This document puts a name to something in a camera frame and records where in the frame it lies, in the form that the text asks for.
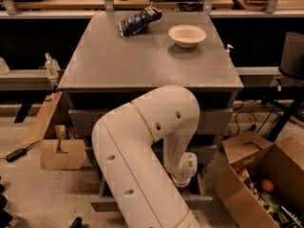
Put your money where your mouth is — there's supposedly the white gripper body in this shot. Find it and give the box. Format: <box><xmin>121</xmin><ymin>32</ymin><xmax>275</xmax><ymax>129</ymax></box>
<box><xmin>171</xmin><ymin>152</ymin><xmax>198</xmax><ymax>188</ymax></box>

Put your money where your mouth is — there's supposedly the grey bottom drawer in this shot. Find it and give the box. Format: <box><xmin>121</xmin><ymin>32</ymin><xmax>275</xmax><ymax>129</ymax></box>
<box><xmin>90</xmin><ymin>163</ymin><xmax>213</xmax><ymax>212</ymax></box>

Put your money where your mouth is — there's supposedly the grey drawer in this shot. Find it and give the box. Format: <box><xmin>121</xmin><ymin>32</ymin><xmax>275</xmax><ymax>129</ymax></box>
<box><xmin>85</xmin><ymin>144</ymin><xmax>217</xmax><ymax>164</ymax></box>
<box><xmin>90</xmin><ymin>163</ymin><xmax>213</xmax><ymax>212</ymax></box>
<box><xmin>68</xmin><ymin>108</ymin><xmax>233</xmax><ymax>137</ymax></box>

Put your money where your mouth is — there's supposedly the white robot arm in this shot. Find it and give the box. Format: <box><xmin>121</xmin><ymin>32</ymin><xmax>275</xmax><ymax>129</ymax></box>
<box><xmin>91</xmin><ymin>85</ymin><xmax>200</xmax><ymax>228</ymax></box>

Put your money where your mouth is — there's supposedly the grey middle drawer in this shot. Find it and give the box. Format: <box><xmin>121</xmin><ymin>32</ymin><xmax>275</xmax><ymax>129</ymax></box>
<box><xmin>85</xmin><ymin>144</ymin><xmax>217</xmax><ymax>164</ymax></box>

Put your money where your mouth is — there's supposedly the grey top drawer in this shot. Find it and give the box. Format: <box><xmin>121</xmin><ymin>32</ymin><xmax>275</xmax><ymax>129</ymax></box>
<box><xmin>68</xmin><ymin>108</ymin><xmax>233</xmax><ymax>137</ymax></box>

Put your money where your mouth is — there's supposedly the black object floor bottom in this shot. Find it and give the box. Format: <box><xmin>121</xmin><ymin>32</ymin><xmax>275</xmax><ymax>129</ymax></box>
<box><xmin>68</xmin><ymin>217</ymin><xmax>83</xmax><ymax>228</ymax></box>

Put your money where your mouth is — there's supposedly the grey drawer cabinet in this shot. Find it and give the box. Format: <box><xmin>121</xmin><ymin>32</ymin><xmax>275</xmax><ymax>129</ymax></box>
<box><xmin>57</xmin><ymin>10</ymin><xmax>245</xmax><ymax>213</ymax></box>

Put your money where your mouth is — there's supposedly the red apple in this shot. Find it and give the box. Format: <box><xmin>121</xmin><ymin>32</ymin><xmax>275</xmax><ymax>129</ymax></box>
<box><xmin>260</xmin><ymin>180</ymin><xmax>275</xmax><ymax>193</ymax></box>

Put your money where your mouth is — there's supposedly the green snack packet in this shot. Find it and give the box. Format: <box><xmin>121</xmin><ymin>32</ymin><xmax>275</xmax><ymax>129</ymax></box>
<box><xmin>261</xmin><ymin>191</ymin><xmax>279</xmax><ymax>213</ymax></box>

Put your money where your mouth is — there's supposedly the cardboard box right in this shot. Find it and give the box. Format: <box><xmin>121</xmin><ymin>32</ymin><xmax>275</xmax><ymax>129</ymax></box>
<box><xmin>213</xmin><ymin>131</ymin><xmax>304</xmax><ymax>228</ymax></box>

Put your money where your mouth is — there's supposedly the cardboard box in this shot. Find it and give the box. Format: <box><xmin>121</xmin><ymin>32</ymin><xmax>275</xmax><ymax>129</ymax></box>
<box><xmin>213</xmin><ymin>131</ymin><xmax>304</xmax><ymax>228</ymax></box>
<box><xmin>22</xmin><ymin>92</ymin><xmax>86</xmax><ymax>170</ymax></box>

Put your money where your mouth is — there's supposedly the cardboard box left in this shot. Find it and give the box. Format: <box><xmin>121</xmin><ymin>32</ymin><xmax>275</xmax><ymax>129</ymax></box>
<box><xmin>22</xmin><ymin>92</ymin><xmax>86</xmax><ymax>170</ymax></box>

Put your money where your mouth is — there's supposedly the small pump bottle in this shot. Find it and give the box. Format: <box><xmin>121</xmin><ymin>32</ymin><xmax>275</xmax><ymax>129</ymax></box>
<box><xmin>226</xmin><ymin>44</ymin><xmax>234</xmax><ymax>55</ymax></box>

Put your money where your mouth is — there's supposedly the white paper bowl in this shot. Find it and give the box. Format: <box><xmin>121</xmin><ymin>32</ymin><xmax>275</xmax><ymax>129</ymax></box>
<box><xmin>168</xmin><ymin>25</ymin><xmax>206</xmax><ymax>48</ymax></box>

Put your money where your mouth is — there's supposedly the black office chair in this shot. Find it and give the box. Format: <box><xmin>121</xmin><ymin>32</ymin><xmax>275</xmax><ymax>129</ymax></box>
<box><xmin>262</xmin><ymin>31</ymin><xmax>304</xmax><ymax>142</ymax></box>

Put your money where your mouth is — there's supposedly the blue chip bag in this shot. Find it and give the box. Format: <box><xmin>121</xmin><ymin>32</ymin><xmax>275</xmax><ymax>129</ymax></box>
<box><xmin>119</xmin><ymin>6</ymin><xmax>162</xmax><ymax>36</ymax></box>

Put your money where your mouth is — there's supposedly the black power adapter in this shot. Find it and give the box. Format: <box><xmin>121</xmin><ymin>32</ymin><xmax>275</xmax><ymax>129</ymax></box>
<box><xmin>6</xmin><ymin>148</ymin><xmax>27</xmax><ymax>162</ymax></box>

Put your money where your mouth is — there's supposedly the clear plastic bottle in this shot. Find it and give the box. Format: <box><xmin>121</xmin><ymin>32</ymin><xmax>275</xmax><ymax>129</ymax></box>
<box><xmin>45</xmin><ymin>52</ymin><xmax>61</xmax><ymax>77</ymax></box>

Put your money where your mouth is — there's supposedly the black floor cable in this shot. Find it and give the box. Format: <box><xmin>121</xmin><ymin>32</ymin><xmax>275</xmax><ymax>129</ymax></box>
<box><xmin>222</xmin><ymin>100</ymin><xmax>259</xmax><ymax>138</ymax></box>

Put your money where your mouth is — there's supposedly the black coiled cable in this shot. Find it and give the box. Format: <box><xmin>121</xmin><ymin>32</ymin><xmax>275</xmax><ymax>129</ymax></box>
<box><xmin>176</xmin><ymin>1</ymin><xmax>203</xmax><ymax>13</ymax></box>

